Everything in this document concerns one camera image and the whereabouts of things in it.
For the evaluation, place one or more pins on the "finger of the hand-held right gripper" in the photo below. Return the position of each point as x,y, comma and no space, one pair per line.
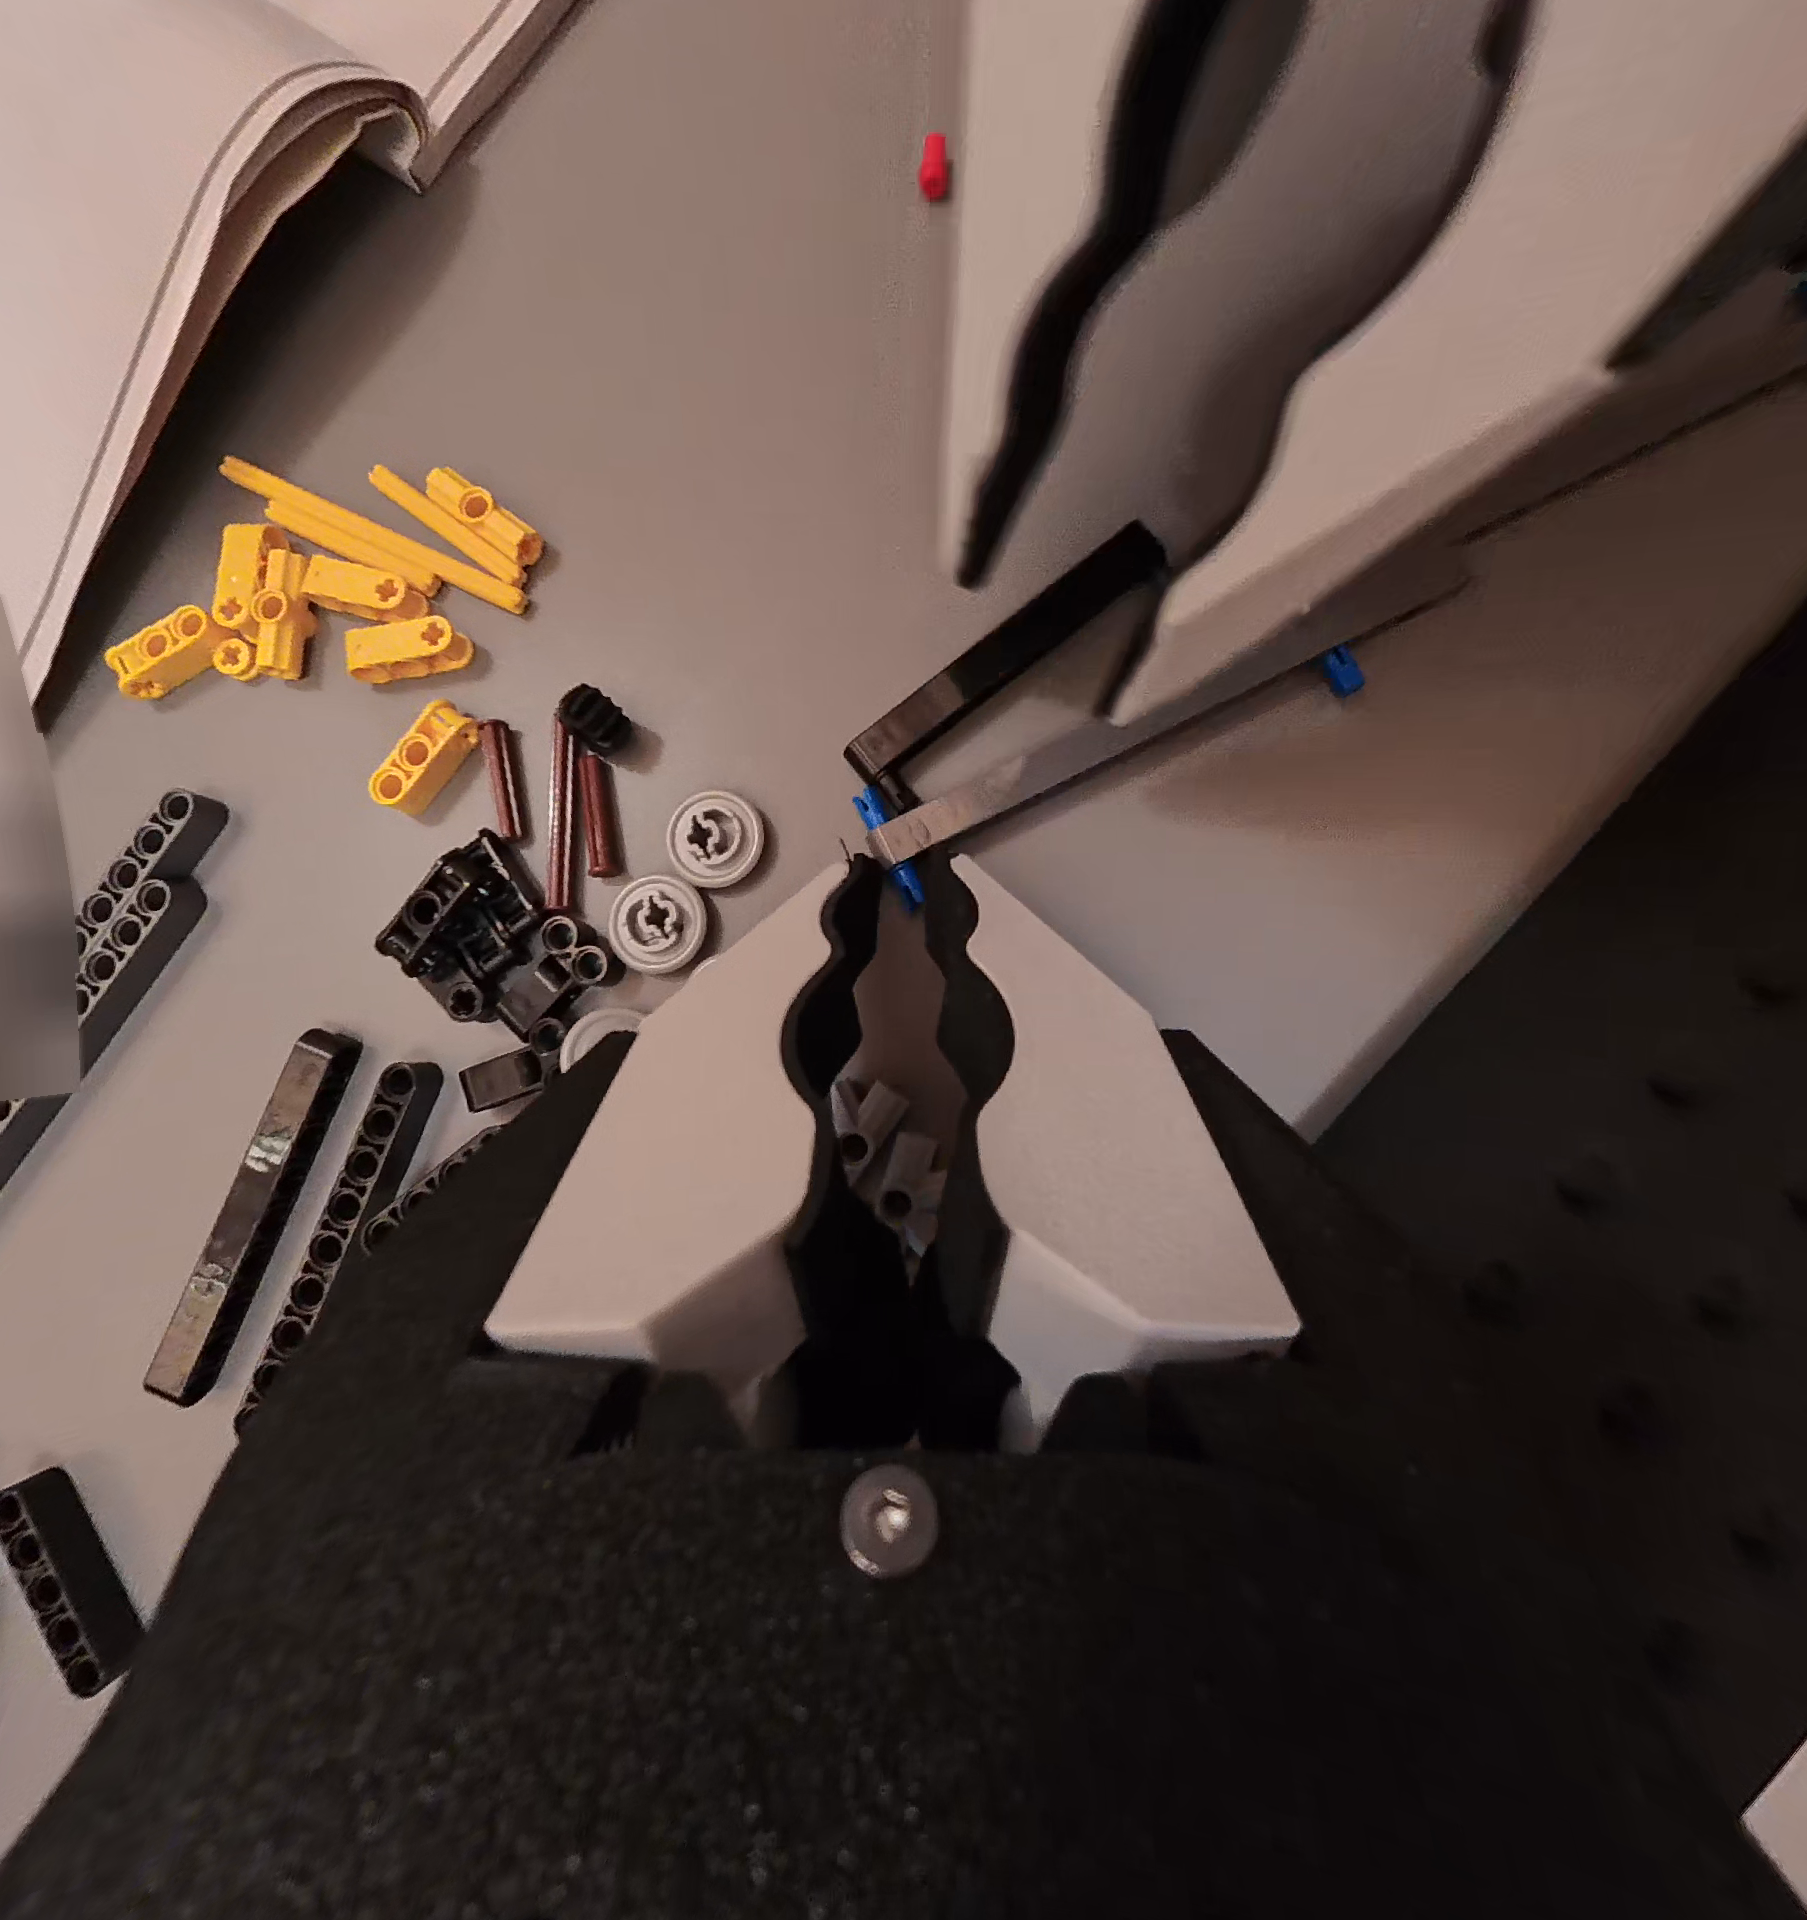
1594,179
1037,151

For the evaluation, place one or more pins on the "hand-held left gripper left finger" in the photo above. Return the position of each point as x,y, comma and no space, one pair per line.
648,1186

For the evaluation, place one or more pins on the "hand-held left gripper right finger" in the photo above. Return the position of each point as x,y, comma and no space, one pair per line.
1144,1186

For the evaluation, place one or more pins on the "long dark grey lego beam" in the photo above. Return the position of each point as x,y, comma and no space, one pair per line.
1023,777

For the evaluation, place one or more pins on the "red lego pin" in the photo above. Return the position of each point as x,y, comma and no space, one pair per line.
934,164

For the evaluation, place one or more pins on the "pile of yellow lego pieces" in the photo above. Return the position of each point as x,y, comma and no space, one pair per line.
378,577

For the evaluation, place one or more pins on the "short black lego beam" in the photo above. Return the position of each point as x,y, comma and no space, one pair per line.
63,1582

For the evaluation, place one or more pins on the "pile of black grey parts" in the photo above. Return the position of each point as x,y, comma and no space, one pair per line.
469,928

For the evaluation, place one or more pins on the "black perforated panel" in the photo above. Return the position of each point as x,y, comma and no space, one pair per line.
1668,1200

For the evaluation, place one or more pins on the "stack of dark grey beams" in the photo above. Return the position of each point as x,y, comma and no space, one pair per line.
138,899

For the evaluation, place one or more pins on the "open instruction booklet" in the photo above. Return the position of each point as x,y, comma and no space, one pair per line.
94,226

